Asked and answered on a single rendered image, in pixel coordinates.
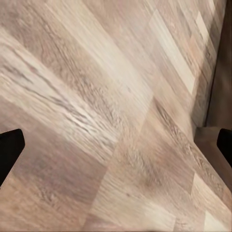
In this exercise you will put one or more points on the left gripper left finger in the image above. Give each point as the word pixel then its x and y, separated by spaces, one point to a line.
pixel 12 144

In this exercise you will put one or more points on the bed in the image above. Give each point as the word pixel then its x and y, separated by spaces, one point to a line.
pixel 220 109

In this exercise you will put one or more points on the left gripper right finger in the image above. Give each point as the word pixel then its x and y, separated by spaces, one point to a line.
pixel 224 143

